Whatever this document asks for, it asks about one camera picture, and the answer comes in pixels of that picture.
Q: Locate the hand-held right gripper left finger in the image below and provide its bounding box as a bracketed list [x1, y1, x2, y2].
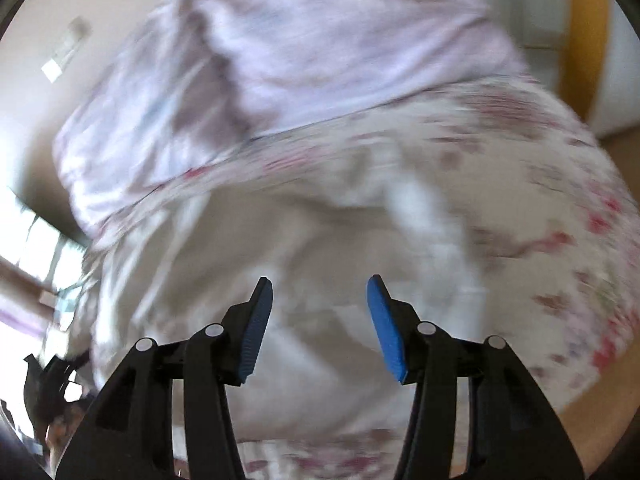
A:
[55, 276, 274, 480]

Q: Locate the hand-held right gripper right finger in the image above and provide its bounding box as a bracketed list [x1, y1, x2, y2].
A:
[366, 274, 586, 480]

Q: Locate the white puffer jacket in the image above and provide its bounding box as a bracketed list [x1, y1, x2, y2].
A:
[90, 160, 501, 436]

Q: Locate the window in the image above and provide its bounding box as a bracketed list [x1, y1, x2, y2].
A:
[0, 185, 91, 361]

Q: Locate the floral bedsheet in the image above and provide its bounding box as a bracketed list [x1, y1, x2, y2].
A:
[65, 72, 640, 480]

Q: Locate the lilac patterned duvet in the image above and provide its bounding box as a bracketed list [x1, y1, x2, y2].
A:
[52, 0, 531, 241]

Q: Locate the wall switch plate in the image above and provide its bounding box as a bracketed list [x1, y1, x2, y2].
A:
[40, 52, 72, 84]

